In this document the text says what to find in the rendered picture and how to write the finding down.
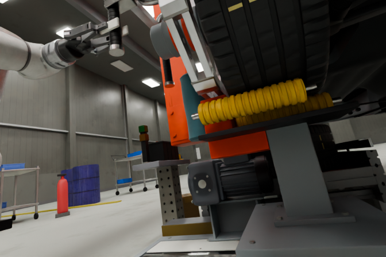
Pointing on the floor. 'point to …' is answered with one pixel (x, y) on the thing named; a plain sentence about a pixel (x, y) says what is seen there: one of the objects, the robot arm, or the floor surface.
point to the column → (170, 193)
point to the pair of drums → (83, 185)
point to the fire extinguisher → (62, 197)
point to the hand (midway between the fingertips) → (114, 29)
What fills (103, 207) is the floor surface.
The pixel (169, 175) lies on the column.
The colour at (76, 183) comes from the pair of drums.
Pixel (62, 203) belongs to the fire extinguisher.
